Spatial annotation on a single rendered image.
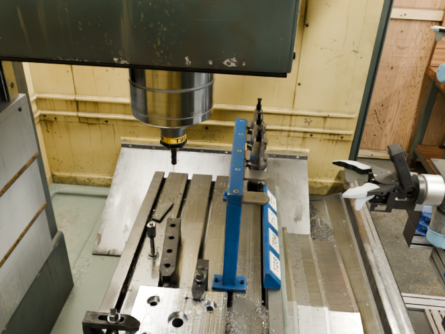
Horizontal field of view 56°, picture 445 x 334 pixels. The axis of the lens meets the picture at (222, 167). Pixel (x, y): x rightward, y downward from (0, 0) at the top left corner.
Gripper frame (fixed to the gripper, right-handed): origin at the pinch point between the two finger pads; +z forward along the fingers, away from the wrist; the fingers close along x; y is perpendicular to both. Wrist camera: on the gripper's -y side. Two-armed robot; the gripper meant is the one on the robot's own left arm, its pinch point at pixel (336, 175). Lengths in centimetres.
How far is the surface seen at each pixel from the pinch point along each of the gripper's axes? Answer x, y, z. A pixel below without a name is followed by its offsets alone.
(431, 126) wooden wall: 251, 95, -133
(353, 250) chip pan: 46, 63, -25
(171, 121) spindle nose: -21.2, -21.1, 35.5
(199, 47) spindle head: -26, -36, 30
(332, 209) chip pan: 75, 64, -20
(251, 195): 0.8, 8.4, 19.7
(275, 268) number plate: 4.1, 36.0, 10.9
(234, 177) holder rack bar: 6.9, 7.3, 24.7
